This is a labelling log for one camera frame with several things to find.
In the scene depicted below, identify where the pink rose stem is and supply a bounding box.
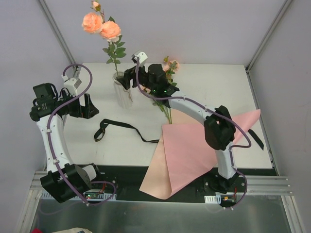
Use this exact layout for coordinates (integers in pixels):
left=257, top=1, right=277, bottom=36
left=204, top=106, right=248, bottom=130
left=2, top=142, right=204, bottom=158
left=140, top=85, right=172, bottom=124
left=82, top=0, right=126, bottom=77
left=163, top=56, right=179, bottom=86

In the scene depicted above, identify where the pink wrapping paper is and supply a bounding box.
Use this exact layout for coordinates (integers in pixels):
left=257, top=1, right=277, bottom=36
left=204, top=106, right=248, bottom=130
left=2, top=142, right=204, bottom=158
left=138, top=109, right=261, bottom=200

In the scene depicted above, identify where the black gold-lettered ribbon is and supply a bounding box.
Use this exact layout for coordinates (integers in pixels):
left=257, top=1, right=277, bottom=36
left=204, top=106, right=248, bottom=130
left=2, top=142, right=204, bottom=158
left=93, top=118, right=265, bottom=150

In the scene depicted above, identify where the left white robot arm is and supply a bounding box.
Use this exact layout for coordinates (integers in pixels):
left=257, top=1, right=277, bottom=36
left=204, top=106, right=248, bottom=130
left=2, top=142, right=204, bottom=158
left=30, top=83, right=103, bottom=203

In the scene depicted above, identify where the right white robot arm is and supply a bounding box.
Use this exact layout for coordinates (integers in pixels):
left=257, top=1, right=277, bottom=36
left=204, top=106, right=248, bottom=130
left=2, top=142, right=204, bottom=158
left=117, top=64, right=239, bottom=194

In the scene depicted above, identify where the white ribbed ceramic vase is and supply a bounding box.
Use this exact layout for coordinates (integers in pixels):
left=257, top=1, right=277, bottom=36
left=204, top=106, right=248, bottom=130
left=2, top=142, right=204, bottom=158
left=113, top=71, right=133, bottom=109

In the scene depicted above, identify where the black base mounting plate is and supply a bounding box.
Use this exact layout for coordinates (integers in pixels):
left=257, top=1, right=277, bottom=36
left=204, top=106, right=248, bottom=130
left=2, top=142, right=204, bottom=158
left=91, top=164, right=246, bottom=202

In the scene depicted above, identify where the left circuit board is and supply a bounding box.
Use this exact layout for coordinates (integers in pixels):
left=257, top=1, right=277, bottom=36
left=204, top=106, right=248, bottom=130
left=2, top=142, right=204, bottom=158
left=84, top=192, right=117, bottom=201

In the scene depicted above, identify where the circuit board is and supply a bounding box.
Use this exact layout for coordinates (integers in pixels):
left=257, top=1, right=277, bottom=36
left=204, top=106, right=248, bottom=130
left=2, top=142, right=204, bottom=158
left=204, top=194, right=237, bottom=204
left=84, top=192, right=117, bottom=201

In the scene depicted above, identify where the right circuit board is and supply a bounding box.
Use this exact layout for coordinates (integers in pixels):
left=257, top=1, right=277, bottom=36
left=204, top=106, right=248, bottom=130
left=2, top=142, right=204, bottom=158
left=204, top=194, right=237, bottom=204

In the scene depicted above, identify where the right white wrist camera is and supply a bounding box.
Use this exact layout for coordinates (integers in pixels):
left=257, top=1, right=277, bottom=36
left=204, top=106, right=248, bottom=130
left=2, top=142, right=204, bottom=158
left=132, top=50, right=148, bottom=67

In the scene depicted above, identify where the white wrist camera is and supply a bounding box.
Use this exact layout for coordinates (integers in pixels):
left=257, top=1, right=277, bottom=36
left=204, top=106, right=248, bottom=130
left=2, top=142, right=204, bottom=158
left=62, top=71, right=82, bottom=97
left=132, top=50, right=148, bottom=67

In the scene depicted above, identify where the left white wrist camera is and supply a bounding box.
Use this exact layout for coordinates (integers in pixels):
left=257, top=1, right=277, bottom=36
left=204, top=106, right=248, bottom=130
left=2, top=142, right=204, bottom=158
left=62, top=71, right=82, bottom=97

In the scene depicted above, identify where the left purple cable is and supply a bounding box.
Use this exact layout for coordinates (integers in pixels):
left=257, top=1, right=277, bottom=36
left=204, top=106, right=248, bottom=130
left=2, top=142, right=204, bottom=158
left=38, top=63, right=118, bottom=216

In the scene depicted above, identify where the purple cable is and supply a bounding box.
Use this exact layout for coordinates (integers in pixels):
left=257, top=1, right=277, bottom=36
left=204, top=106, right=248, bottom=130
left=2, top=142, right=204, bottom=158
left=38, top=63, right=118, bottom=216
left=135, top=57, right=251, bottom=212

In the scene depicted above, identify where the left aluminium frame post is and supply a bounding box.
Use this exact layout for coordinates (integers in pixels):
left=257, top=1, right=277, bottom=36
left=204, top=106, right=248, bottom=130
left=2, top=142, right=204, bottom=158
left=36, top=0, right=76, bottom=64

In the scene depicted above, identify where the aluminium frame post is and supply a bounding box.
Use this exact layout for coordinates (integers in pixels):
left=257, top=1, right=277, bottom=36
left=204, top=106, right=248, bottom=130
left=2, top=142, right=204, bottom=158
left=245, top=0, right=294, bottom=72
left=36, top=0, right=76, bottom=64

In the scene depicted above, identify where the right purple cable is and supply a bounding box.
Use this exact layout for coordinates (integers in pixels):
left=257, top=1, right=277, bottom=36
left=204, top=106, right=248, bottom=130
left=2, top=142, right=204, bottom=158
left=135, top=57, right=251, bottom=212

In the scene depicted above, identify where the right aluminium frame post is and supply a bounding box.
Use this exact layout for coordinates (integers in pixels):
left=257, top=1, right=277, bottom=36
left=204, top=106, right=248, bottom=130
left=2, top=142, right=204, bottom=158
left=245, top=0, right=294, bottom=72

